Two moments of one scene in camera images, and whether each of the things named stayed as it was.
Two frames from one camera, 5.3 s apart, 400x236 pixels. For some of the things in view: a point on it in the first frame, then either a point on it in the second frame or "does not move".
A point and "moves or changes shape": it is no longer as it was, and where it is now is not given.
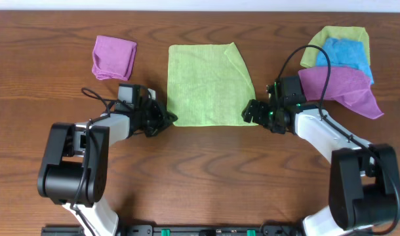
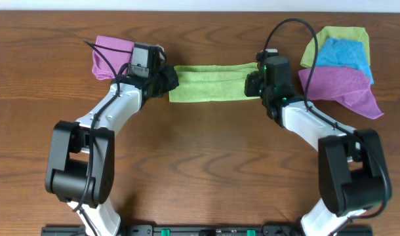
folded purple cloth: (113, 58) does not move
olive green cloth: (309, 56) does not move
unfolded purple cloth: (348, 87) does not move
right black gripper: (261, 107) to (252, 79)
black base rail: (275, 229) does not move
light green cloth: (208, 85) moves or changes shape
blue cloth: (346, 54) does not move
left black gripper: (162, 121) to (171, 77)
